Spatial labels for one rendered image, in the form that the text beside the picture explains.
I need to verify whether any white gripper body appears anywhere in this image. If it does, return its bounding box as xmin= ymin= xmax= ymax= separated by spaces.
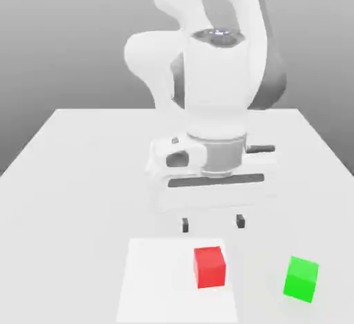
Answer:
xmin=149 ymin=172 xmax=278 ymax=213

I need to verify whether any small red cube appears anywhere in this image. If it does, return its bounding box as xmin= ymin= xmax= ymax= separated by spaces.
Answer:
xmin=193 ymin=245 xmax=227 ymax=289

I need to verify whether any small green cube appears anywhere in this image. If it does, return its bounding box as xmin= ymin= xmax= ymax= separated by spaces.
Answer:
xmin=282 ymin=255 xmax=320 ymax=304

